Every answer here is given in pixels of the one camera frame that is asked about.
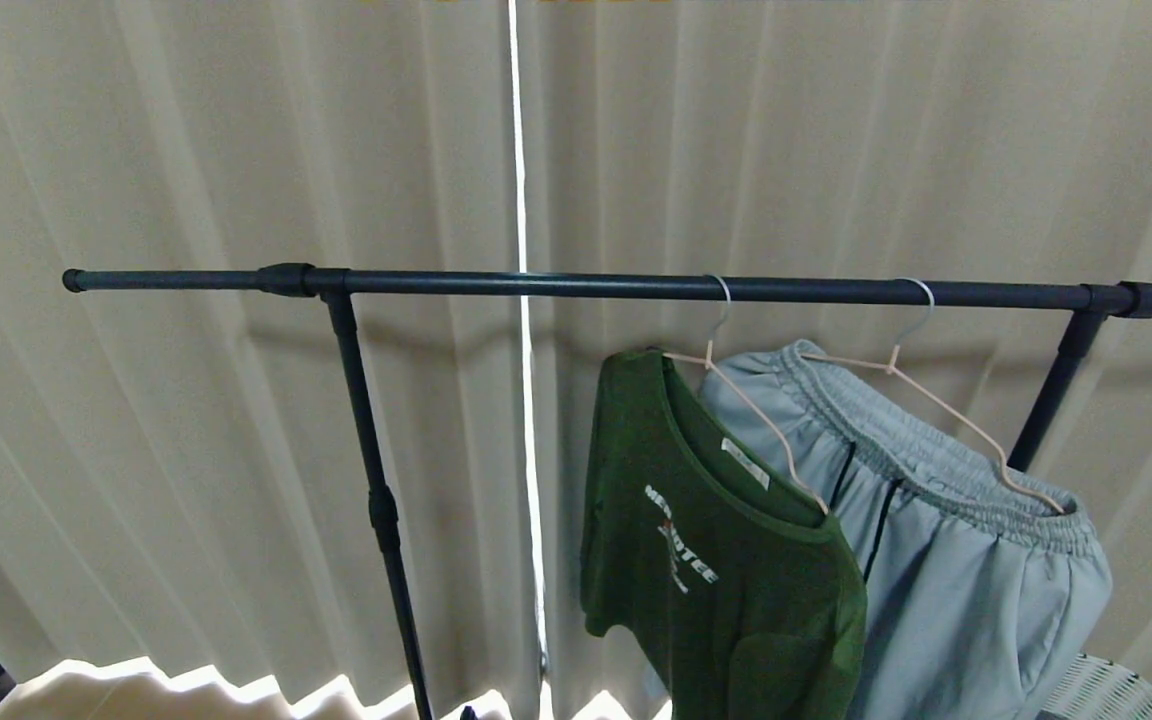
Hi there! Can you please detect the pink clothes hanger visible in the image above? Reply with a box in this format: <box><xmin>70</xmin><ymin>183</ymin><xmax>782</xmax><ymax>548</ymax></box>
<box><xmin>800</xmin><ymin>278</ymin><xmax>1067</xmax><ymax>516</ymax></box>
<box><xmin>662</xmin><ymin>275</ymin><xmax>830</xmax><ymax>518</ymax></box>

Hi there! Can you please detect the green long-sleeved shirt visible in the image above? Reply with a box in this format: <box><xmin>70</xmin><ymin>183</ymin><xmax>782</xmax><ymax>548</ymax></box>
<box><xmin>579</xmin><ymin>349</ymin><xmax>869</xmax><ymax>720</ymax></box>

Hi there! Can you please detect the pale blue denim garment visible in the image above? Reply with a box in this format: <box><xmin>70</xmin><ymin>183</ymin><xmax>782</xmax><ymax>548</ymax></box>
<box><xmin>648</xmin><ymin>340</ymin><xmax>1114</xmax><ymax>720</ymax></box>

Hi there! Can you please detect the black clothes rack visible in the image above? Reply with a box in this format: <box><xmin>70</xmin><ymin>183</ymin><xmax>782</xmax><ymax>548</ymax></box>
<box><xmin>62</xmin><ymin>263</ymin><xmax>1152</xmax><ymax>720</ymax></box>

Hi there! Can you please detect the white laundry basket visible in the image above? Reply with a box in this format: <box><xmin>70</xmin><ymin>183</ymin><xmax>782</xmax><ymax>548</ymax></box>
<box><xmin>1039</xmin><ymin>652</ymin><xmax>1152</xmax><ymax>720</ymax></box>

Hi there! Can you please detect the beige curtain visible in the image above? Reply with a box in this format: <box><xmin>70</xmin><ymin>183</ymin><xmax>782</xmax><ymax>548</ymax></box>
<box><xmin>0</xmin><ymin>0</ymin><xmax>1152</xmax><ymax>720</ymax></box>

